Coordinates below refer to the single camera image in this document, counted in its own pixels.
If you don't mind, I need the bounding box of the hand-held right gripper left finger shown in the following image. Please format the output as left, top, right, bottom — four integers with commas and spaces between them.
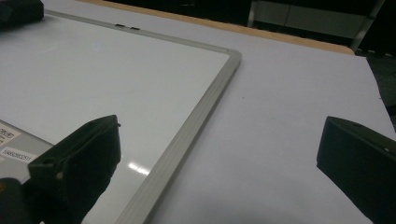
27, 114, 122, 224

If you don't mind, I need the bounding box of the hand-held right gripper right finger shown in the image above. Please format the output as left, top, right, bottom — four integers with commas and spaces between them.
316, 116, 396, 224

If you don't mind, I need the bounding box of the whiteboard with grey frame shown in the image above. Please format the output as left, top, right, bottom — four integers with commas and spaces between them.
0, 8, 243, 224

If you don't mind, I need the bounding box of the slanted metal stand leg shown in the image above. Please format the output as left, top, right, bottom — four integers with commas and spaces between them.
349, 0, 387, 52

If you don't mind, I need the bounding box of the grey cabinet panel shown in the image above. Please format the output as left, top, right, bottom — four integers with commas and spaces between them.
255, 0, 373, 40

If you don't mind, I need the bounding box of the dark blurred object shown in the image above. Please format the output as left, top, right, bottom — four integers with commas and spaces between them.
0, 0, 45, 30

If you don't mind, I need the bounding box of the upright metal stand post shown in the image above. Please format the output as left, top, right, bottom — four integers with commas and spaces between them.
247, 0, 259, 28

